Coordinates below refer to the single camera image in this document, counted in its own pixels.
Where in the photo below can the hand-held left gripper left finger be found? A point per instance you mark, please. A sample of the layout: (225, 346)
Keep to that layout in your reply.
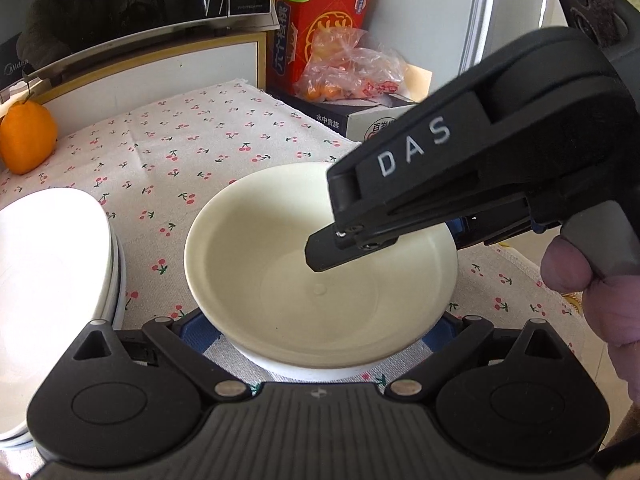
(200, 332)

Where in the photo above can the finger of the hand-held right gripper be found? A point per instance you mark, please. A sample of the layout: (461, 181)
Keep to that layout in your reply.
(335, 252)
(480, 230)

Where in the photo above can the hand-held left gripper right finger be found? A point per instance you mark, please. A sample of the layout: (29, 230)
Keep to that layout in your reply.
(442, 330)

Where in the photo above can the cream bowl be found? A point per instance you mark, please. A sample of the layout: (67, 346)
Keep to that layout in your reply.
(250, 240)

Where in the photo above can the white bowl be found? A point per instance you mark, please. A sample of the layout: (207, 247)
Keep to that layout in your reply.
(310, 372)

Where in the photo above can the white plate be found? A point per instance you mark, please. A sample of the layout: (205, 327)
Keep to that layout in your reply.
(50, 285)

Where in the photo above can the person's right hand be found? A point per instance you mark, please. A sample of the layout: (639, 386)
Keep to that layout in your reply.
(615, 320)

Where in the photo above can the black ringed panel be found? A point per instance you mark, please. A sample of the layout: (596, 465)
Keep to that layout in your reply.
(580, 5)

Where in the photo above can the white carton box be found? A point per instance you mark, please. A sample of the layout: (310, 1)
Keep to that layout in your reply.
(350, 121)

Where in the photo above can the white refrigerator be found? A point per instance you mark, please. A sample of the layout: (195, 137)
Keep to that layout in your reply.
(450, 10)

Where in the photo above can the cherry print tablecloth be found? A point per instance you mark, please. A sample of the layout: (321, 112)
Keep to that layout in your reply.
(200, 130)

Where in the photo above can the plastic bag of oranges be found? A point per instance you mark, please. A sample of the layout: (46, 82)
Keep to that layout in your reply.
(350, 67)

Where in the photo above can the red gift box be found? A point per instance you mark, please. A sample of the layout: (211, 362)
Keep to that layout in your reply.
(335, 5)

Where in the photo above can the wooden microwave stand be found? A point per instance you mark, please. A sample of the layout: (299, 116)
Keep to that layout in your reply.
(150, 75)

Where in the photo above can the large orange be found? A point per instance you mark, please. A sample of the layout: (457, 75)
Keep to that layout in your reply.
(25, 135)

